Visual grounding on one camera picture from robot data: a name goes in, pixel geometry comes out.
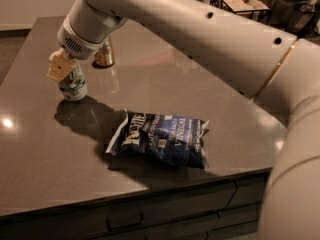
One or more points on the gold soda can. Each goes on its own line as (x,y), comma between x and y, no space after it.
(104,57)

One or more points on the dark snack container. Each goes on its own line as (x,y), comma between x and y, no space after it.
(292,15)

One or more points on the black drawer handle left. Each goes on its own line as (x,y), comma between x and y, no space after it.
(124,221)

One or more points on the blue kettle chip bag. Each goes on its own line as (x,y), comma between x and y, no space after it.
(172,139)

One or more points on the black wire napkin basket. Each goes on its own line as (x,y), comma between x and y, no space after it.
(251,9)

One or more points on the white green 7up can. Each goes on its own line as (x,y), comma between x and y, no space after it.
(73,87)

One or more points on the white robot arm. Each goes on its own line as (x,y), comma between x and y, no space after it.
(275,69)

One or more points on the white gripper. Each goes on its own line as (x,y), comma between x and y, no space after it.
(79,47)

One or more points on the dark drawer cabinet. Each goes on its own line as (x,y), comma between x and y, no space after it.
(211,211)

